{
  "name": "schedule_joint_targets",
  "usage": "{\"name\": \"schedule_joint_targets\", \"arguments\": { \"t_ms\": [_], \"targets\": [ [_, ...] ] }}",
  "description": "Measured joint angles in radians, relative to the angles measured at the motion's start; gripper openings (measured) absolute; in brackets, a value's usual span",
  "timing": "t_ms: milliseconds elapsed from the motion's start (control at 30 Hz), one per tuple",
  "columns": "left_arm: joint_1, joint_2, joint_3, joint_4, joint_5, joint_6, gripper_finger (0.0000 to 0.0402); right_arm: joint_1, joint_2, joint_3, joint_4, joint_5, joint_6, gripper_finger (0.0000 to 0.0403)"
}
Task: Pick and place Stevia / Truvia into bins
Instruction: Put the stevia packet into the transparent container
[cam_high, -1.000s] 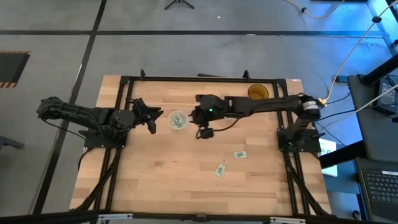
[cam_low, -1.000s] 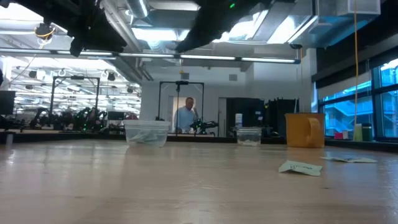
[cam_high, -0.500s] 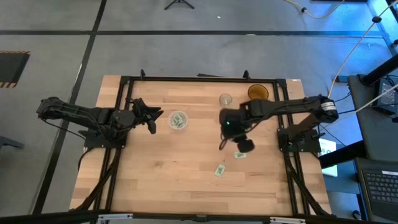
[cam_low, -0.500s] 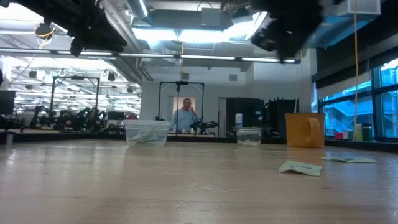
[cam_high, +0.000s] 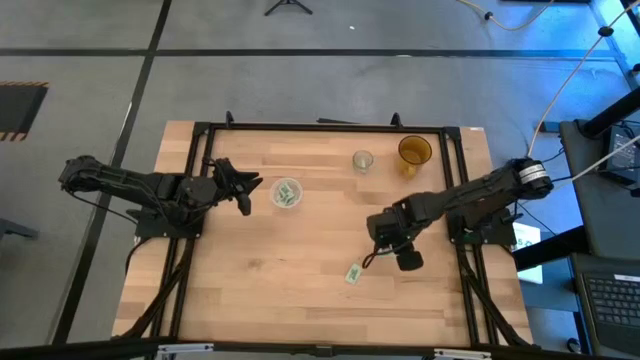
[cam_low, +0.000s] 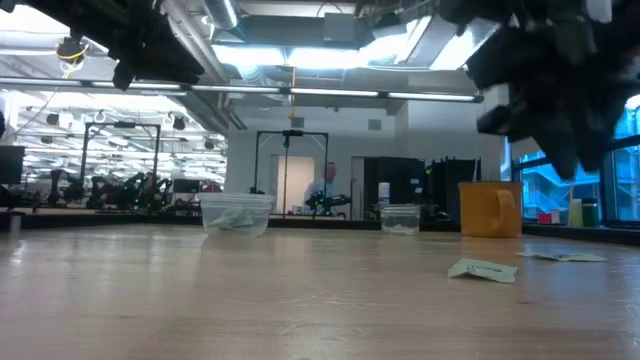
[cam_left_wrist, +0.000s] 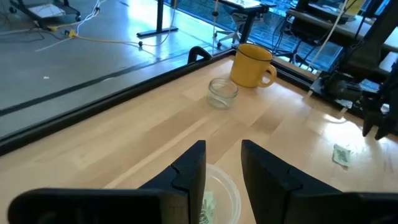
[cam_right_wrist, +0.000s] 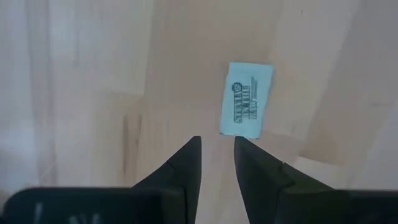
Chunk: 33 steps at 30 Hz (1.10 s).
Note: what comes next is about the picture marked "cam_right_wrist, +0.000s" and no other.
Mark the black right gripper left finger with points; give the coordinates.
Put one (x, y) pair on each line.
(183, 180)

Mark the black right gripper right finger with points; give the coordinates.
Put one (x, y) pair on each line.
(261, 180)

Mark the green stevia packet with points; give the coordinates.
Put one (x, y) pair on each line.
(245, 99)

